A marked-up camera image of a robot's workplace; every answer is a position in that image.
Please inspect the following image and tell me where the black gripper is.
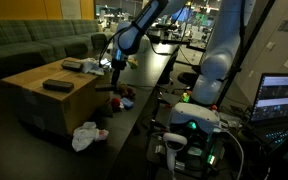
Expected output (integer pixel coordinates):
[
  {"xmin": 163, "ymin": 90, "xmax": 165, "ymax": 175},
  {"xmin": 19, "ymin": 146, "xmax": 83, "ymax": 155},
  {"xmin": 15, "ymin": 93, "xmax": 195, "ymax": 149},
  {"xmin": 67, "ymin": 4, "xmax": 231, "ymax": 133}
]
[{"xmin": 111, "ymin": 59, "xmax": 126, "ymax": 86}]

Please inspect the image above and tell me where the brown plush toy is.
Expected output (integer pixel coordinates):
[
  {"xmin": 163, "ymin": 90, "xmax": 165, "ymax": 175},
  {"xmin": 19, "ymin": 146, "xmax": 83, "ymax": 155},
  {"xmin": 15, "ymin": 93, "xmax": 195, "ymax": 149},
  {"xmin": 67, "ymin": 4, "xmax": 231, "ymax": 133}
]
[{"xmin": 118, "ymin": 84, "xmax": 136, "ymax": 99}]

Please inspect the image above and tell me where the white towel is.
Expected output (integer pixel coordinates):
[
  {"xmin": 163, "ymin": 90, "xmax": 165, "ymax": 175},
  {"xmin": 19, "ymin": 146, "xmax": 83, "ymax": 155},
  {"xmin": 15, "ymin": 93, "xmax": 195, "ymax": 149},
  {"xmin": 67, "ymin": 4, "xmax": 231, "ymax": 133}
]
[{"xmin": 79, "ymin": 58, "xmax": 111, "ymax": 76}]

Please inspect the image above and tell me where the blue cloth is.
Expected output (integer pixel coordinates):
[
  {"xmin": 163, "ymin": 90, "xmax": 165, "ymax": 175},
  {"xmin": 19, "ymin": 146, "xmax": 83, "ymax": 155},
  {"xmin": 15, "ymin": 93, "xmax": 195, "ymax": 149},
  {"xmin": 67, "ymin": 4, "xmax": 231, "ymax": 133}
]
[{"xmin": 121, "ymin": 98, "xmax": 134, "ymax": 109}]

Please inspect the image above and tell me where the green toy vegetable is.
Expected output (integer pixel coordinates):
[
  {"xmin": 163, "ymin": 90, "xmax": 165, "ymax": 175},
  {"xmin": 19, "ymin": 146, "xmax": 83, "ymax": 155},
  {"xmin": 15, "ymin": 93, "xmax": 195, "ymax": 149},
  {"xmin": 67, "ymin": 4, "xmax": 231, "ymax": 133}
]
[{"xmin": 99, "ymin": 102, "xmax": 113, "ymax": 117}]

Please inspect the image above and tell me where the black eyeglass case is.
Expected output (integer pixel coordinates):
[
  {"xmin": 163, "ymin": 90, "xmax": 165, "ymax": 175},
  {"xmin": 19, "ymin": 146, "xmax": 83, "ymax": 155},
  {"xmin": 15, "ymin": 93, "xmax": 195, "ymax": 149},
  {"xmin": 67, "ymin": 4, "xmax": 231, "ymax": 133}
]
[{"xmin": 43, "ymin": 79, "xmax": 74, "ymax": 92}]

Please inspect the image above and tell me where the white plastic bag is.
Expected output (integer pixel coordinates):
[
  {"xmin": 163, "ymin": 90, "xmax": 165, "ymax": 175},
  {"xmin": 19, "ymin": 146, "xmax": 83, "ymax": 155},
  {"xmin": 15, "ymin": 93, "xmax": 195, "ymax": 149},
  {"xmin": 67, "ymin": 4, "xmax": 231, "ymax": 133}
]
[{"xmin": 72, "ymin": 122, "xmax": 109, "ymax": 152}]

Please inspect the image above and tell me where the red apple toy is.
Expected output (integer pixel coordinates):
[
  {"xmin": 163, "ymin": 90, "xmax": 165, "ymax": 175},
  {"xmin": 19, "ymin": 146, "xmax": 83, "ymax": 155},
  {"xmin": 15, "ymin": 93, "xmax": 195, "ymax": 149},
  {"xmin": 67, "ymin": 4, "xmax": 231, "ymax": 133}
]
[{"xmin": 111, "ymin": 98, "xmax": 124, "ymax": 112}]

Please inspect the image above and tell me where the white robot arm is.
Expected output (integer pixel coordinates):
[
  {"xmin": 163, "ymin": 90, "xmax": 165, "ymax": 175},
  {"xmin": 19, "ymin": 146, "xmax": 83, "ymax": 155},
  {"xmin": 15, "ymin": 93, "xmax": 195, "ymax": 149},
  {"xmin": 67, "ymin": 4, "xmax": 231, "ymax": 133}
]
[{"xmin": 113, "ymin": 0, "xmax": 256, "ymax": 105}]

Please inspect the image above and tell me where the large cardboard box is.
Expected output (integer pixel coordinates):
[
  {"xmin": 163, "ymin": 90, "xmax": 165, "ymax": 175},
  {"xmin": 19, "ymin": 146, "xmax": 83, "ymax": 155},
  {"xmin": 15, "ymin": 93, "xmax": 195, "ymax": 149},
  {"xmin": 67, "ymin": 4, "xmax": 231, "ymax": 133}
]
[{"xmin": 1, "ymin": 60, "xmax": 111, "ymax": 136}]

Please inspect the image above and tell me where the white VR headset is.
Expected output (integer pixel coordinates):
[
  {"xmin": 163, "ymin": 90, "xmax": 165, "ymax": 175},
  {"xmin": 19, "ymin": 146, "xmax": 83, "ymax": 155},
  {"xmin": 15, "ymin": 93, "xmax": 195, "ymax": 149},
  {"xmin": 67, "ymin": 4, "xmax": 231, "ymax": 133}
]
[{"xmin": 169, "ymin": 103, "xmax": 219, "ymax": 134}]

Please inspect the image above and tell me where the white VR controller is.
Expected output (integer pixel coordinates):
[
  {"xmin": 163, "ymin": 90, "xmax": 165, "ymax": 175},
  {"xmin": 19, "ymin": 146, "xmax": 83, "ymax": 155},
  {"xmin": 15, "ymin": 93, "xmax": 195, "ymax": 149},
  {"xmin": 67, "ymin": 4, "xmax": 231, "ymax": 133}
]
[{"xmin": 163, "ymin": 133, "xmax": 187, "ymax": 172}]

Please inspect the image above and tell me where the plaid green sofa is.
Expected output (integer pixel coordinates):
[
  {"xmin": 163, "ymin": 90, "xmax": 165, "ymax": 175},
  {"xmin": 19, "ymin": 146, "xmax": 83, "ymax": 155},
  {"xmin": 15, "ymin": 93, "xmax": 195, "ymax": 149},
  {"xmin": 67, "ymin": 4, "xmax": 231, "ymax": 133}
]
[{"xmin": 0, "ymin": 18, "xmax": 117, "ymax": 81}]

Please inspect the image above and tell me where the open laptop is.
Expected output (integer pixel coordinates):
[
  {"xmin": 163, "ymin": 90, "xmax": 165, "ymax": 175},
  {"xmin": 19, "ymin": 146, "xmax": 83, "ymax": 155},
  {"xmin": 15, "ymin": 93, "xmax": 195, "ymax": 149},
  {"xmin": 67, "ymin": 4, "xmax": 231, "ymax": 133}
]
[{"xmin": 248, "ymin": 73, "xmax": 288, "ymax": 150}]

